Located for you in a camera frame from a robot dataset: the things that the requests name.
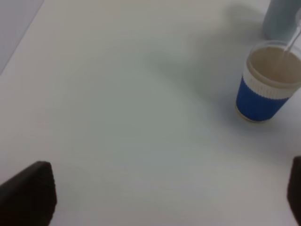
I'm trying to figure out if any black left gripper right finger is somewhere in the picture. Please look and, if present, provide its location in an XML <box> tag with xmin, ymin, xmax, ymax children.
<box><xmin>287</xmin><ymin>156</ymin><xmax>301</xmax><ymax>226</ymax></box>

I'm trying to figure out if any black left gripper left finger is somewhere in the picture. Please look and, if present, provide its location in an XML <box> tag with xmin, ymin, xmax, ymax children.
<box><xmin>0</xmin><ymin>161</ymin><xmax>57</xmax><ymax>226</ymax></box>

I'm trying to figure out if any blue sleeved paper cup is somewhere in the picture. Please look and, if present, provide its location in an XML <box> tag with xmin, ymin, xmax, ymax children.
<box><xmin>236</xmin><ymin>41</ymin><xmax>301</xmax><ymax>122</ymax></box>

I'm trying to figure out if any clear green-label water bottle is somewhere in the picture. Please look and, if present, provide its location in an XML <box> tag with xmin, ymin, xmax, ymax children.
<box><xmin>295</xmin><ymin>8</ymin><xmax>301</xmax><ymax>28</ymax></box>

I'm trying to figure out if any teal plastic cup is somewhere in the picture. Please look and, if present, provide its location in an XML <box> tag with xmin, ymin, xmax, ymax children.
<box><xmin>262</xmin><ymin>0</ymin><xmax>301</xmax><ymax>42</ymax></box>

